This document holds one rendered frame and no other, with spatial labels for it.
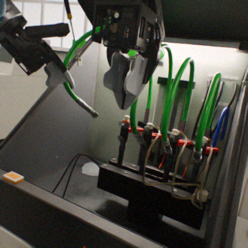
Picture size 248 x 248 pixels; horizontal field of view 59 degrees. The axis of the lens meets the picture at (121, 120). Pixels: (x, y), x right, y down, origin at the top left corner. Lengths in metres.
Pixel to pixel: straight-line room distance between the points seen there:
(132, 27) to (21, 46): 0.38
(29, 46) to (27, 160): 0.43
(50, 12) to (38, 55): 5.34
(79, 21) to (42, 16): 0.97
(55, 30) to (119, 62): 0.30
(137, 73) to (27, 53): 0.33
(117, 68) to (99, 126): 0.75
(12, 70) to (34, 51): 2.86
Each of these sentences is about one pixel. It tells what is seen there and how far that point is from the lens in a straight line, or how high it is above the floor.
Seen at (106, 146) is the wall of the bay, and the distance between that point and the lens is 1.10.
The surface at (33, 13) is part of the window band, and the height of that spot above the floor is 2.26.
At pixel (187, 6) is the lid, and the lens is 0.86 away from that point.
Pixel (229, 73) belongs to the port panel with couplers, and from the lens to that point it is 0.91.
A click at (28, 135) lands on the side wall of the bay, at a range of 0.83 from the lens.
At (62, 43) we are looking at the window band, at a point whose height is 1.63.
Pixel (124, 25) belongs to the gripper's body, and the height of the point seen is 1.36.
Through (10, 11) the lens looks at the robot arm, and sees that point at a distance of 0.63.
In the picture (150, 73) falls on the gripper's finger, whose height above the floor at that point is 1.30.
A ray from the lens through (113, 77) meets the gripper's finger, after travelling 0.36.
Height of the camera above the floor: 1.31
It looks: 14 degrees down
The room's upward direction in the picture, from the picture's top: 8 degrees clockwise
